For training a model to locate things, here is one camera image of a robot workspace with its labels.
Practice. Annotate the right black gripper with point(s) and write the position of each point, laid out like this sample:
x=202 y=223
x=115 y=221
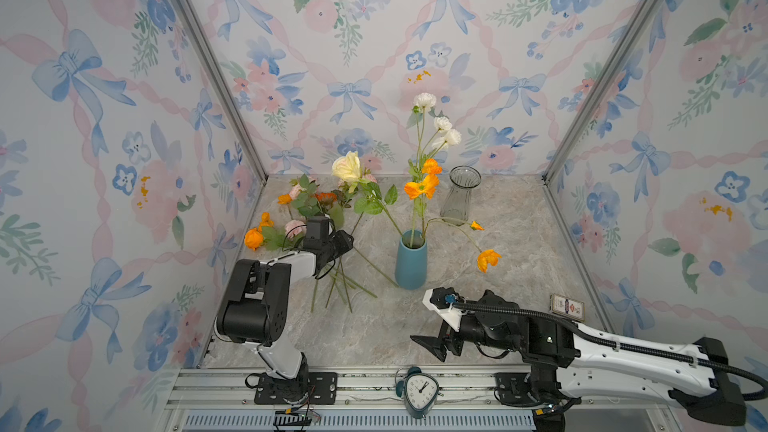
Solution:
x=451 y=339

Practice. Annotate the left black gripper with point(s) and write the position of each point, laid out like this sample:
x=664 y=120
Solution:
x=344 y=243

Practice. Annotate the cream rose stem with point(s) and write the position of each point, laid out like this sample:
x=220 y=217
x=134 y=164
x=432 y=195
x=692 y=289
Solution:
x=371 y=198

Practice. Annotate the teal ceramic vase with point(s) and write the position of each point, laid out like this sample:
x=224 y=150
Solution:
x=412 y=260

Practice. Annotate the orange poppy flower stem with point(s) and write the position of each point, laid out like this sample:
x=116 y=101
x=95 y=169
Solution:
x=422 y=189

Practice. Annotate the white ranunculus flower stem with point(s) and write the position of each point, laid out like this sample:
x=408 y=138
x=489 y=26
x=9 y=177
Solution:
x=435 y=134

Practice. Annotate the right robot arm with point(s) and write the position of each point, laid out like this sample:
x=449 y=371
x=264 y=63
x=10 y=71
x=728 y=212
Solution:
x=569 y=361

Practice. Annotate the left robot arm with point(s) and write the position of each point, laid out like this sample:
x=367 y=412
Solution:
x=254 y=309

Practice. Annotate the clear glass vase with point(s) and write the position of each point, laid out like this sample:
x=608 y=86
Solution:
x=463 y=180

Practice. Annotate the pink rose stem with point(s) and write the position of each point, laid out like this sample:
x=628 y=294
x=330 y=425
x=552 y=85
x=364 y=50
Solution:
x=295 y=228

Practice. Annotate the teal heart alarm clock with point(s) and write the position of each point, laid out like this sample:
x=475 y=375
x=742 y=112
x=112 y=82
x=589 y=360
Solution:
x=419 y=392

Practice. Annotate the orange ranunculus flower stem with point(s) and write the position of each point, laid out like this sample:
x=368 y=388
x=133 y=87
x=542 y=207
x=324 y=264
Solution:
x=266 y=235

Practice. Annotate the pink bud flower stem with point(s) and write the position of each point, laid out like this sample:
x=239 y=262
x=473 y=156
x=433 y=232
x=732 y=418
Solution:
x=296 y=191

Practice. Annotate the small card box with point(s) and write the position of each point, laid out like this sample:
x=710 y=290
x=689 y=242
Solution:
x=566 y=307

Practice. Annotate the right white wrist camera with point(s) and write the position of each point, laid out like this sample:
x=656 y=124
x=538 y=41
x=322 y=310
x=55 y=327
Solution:
x=442 y=300

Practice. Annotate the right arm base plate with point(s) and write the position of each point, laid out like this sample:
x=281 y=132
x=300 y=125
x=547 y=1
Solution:
x=517 y=389

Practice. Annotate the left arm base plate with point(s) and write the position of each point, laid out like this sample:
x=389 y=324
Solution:
x=313 y=388

